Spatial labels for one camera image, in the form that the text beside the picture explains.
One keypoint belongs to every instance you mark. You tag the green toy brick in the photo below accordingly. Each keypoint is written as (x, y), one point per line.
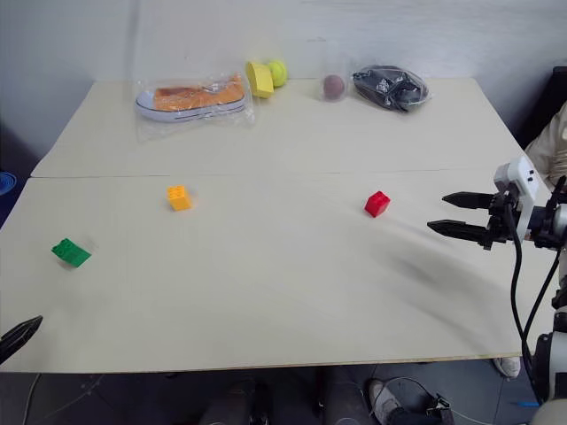
(71, 253)

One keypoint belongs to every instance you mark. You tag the white shoe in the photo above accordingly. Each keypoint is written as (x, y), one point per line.
(508, 366)

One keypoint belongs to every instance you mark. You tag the black chair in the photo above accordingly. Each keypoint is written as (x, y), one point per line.
(559, 88)

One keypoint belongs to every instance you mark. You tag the black items in plastic bag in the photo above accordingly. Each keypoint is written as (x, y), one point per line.
(390, 88)

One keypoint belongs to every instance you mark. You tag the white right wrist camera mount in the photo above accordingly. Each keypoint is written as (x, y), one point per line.
(520, 177)

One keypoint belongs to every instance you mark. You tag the blue round object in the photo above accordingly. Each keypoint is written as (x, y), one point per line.
(6, 183)

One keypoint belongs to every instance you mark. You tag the person in beige clothing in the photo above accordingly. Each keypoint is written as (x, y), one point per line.
(549, 146)

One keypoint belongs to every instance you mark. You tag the orange toy brick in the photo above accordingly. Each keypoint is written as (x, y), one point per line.
(180, 198)

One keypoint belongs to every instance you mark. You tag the brown ball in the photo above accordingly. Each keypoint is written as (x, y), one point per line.
(334, 87)

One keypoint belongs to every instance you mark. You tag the clear plastic cup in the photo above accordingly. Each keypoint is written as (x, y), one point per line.
(328, 57)

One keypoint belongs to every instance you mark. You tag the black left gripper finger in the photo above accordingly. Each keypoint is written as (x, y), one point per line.
(20, 334)

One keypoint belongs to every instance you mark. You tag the grey white sneaker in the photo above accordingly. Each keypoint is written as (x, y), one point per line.
(383, 396)

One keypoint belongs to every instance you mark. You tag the orange sneaker in plastic bag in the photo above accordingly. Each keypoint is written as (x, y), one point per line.
(190, 99)

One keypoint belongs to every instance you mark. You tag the red toy brick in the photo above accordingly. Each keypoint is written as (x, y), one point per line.
(377, 204)

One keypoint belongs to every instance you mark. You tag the yellow foam block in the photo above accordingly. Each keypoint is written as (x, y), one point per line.
(260, 79)

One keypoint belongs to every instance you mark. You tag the yellow-green tennis ball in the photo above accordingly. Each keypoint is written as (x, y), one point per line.
(280, 72)

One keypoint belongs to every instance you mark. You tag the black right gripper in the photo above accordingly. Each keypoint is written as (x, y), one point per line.
(502, 219)

